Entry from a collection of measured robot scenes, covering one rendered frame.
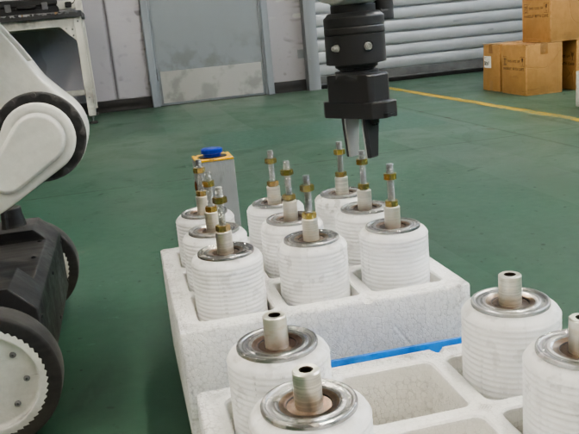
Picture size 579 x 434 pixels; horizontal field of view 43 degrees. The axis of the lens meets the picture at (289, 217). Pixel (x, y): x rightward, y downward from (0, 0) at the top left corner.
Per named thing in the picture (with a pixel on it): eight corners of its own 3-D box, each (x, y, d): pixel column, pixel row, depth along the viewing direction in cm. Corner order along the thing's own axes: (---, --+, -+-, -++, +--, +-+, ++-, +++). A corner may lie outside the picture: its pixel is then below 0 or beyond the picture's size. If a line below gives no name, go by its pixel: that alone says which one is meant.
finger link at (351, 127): (361, 153, 114) (358, 114, 112) (348, 158, 112) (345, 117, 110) (353, 153, 115) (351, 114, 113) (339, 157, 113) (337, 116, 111)
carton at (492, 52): (523, 84, 501) (523, 40, 494) (542, 87, 478) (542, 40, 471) (482, 89, 496) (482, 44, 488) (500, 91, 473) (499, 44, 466)
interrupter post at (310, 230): (323, 241, 100) (321, 218, 99) (308, 244, 99) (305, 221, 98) (314, 238, 102) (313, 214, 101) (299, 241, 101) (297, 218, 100)
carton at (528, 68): (562, 91, 444) (563, 40, 436) (526, 96, 439) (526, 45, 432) (536, 89, 472) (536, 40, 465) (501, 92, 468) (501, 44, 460)
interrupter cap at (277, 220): (296, 212, 116) (296, 207, 116) (326, 220, 110) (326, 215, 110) (257, 222, 112) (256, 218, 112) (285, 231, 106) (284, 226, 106)
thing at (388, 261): (366, 333, 112) (357, 220, 108) (430, 331, 111) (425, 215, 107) (366, 362, 103) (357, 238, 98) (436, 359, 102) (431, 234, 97)
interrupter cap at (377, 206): (393, 203, 116) (393, 199, 116) (385, 216, 109) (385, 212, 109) (346, 204, 118) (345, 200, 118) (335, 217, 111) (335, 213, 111)
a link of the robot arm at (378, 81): (412, 112, 109) (408, 29, 106) (372, 122, 102) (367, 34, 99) (346, 111, 118) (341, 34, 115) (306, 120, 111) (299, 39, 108)
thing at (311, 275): (368, 363, 102) (359, 239, 98) (307, 383, 98) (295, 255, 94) (334, 340, 111) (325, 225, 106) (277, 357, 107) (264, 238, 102)
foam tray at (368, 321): (197, 461, 95) (179, 333, 91) (173, 344, 132) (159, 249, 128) (474, 403, 103) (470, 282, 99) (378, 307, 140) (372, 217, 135)
